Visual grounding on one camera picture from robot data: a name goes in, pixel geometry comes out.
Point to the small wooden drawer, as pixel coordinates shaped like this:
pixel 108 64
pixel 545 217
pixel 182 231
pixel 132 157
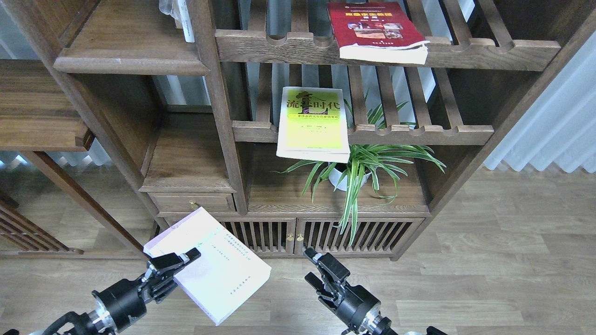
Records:
pixel 188 202

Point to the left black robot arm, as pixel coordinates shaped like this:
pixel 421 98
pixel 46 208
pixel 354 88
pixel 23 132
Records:
pixel 82 324

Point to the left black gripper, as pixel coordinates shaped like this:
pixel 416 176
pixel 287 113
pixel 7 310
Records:
pixel 123 303

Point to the right slatted cabinet door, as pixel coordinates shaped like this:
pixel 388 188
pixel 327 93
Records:
pixel 374 237

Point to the dark wooden bookshelf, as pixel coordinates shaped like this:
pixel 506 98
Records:
pixel 199 118

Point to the green spider plant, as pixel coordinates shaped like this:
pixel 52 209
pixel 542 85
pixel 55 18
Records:
pixel 365 161

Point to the yellow green paperback book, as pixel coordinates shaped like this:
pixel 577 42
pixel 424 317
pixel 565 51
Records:
pixel 312 125

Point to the white curtain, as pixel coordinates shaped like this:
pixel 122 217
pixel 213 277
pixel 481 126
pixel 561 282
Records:
pixel 560 127

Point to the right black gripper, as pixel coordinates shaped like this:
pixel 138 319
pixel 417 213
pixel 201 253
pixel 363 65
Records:
pixel 353 305

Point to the white lavender paperback book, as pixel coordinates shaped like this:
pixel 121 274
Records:
pixel 225 275

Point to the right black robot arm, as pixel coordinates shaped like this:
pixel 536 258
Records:
pixel 353 305

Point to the red paperback book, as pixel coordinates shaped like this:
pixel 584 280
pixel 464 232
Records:
pixel 376 31

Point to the white object on upper shelf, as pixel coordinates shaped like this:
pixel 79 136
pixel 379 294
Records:
pixel 179 11

